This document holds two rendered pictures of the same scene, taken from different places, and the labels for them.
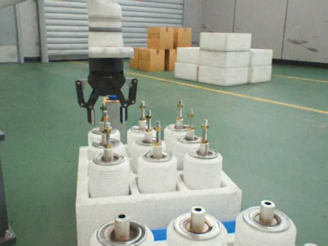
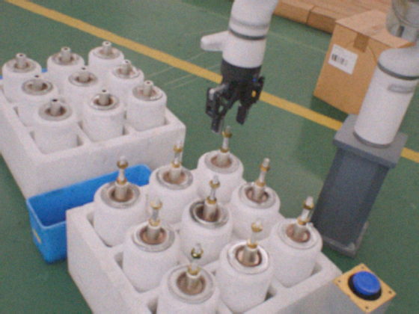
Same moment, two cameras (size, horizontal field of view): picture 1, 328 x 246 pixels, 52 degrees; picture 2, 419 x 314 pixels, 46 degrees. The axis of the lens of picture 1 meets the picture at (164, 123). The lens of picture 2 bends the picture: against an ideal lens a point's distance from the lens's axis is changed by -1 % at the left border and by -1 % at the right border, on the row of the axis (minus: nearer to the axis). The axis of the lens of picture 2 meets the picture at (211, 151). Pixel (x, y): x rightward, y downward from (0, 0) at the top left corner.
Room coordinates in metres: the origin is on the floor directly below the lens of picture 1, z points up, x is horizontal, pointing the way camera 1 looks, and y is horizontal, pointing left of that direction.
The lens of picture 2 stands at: (1.48, -0.31, 0.88)
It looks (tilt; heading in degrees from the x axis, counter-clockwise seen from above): 35 degrees down; 151
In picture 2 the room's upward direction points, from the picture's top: 10 degrees clockwise
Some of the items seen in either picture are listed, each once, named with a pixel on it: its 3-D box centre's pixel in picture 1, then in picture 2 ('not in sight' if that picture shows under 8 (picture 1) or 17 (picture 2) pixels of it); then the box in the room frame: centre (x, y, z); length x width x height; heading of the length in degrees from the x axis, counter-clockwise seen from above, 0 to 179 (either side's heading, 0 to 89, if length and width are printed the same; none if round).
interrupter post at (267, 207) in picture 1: (266, 212); (54, 106); (0.49, -0.17, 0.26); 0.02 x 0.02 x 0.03
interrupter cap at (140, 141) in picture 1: (148, 141); (209, 213); (0.88, 0.04, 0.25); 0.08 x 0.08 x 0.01
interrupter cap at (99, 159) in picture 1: (108, 159); (221, 162); (0.74, 0.13, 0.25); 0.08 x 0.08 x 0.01
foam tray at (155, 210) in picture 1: (148, 193); (197, 272); (0.89, 0.04, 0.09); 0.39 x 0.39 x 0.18; 13
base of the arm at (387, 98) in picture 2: not in sight; (384, 105); (0.79, 0.48, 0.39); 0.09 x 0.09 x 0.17; 38
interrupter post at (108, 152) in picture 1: (108, 154); (222, 157); (0.74, 0.13, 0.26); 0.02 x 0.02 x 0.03
